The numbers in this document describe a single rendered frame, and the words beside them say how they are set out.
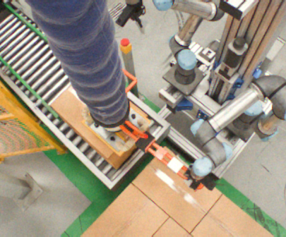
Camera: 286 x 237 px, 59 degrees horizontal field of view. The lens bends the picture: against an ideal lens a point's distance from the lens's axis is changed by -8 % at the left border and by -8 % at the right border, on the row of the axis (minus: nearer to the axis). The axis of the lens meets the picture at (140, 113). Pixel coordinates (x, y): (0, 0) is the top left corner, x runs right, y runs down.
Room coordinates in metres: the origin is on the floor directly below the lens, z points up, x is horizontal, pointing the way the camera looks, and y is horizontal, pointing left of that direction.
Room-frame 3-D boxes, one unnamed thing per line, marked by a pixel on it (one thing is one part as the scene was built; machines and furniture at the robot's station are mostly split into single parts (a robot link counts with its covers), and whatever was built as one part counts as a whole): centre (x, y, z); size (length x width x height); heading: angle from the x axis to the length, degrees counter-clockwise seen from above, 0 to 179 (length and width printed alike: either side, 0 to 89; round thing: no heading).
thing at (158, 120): (1.63, 0.53, 0.50); 2.31 x 0.05 x 0.19; 39
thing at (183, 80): (0.90, -0.35, 1.09); 0.15 x 0.15 x 0.10
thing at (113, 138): (0.57, 0.23, 1.10); 0.34 x 0.10 x 0.05; 40
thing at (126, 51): (1.28, 0.02, 0.50); 0.07 x 0.07 x 1.00; 39
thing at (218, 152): (0.24, -0.31, 1.50); 0.11 x 0.11 x 0.08; 23
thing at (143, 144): (0.44, 0.00, 1.20); 0.10 x 0.08 x 0.06; 130
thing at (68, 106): (0.80, 0.29, 0.75); 0.60 x 0.40 x 0.40; 40
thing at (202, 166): (0.19, -0.23, 1.50); 0.09 x 0.08 x 0.11; 113
